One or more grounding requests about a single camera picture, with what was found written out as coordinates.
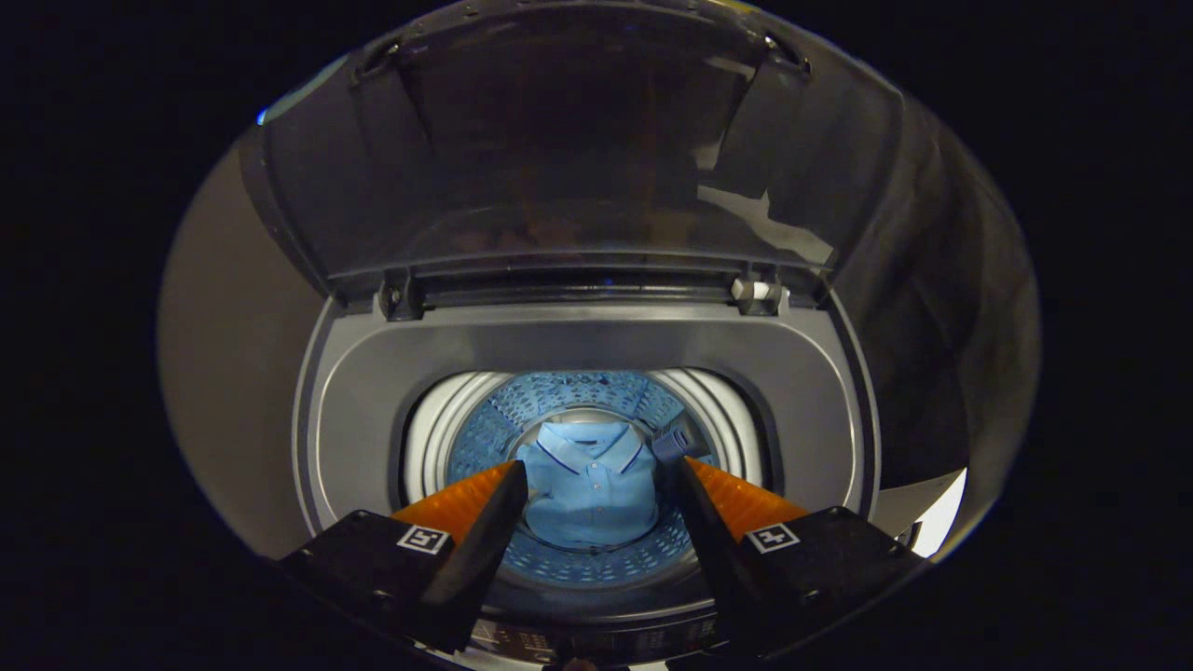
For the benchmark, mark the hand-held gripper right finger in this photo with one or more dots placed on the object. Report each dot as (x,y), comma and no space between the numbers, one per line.
(713,550)

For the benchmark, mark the light blue polo shirt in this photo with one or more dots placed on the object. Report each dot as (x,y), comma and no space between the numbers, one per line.
(587,485)

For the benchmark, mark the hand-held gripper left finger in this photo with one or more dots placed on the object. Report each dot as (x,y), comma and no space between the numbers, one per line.
(485,559)

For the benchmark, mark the grey top-load washing machine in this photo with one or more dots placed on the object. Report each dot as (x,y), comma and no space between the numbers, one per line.
(596,345)

